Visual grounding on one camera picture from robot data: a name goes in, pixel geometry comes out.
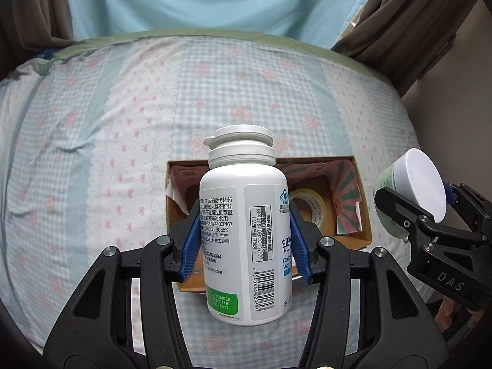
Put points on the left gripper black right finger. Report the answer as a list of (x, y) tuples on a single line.
[(396, 329)]

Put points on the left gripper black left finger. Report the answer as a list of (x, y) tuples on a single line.
[(123, 313)]

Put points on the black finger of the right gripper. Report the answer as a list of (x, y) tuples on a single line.
[(416, 220), (473, 208)]

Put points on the green jar white lid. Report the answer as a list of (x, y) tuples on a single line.
[(415, 177)]

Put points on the yellow tape roll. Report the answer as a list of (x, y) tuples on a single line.
[(314, 202)]

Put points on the white pill bottle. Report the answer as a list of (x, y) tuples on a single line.
[(245, 227)]

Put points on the person's right hand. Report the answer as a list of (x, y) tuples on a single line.
[(444, 316)]

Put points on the open cardboard box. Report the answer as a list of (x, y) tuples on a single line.
[(335, 179)]

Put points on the patchwork floral bed sheet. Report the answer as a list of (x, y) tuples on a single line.
[(87, 136)]

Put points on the light blue curtain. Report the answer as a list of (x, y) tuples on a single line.
[(317, 22)]

